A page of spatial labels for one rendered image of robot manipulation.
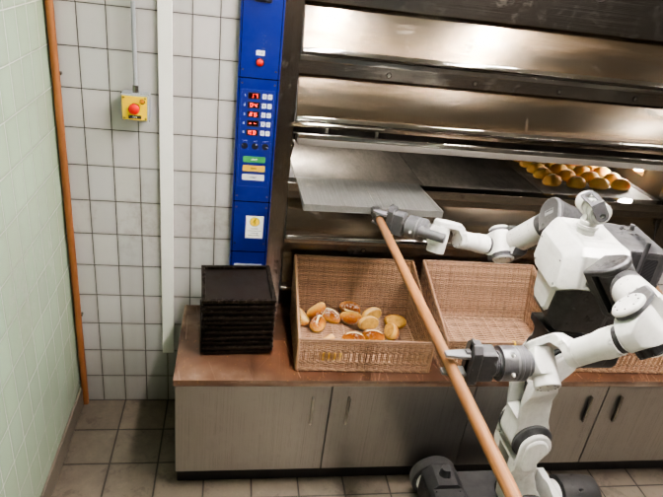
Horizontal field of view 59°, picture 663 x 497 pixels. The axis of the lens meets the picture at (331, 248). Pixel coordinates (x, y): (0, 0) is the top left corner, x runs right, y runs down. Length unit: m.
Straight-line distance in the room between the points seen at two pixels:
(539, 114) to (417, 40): 0.63
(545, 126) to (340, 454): 1.64
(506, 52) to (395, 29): 0.46
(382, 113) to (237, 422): 1.36
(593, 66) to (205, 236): 1.76
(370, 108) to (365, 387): 1.11
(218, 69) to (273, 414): 1.35
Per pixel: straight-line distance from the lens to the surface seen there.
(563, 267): 1.80
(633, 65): 2.83
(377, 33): 2.38
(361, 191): 2.46
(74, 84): 2.44
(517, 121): 2.64
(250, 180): 2.43
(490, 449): 1.28
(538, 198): 2.82
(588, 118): 2.80
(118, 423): 3.00
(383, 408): 2.48
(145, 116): 2.34
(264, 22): 2.29
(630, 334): 1.44
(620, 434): 3.07
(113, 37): 2.37
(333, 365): 2.35
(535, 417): 2.18
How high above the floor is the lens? 2.05
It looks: 26 degrees down
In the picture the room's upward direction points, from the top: 7 degrees clockwise
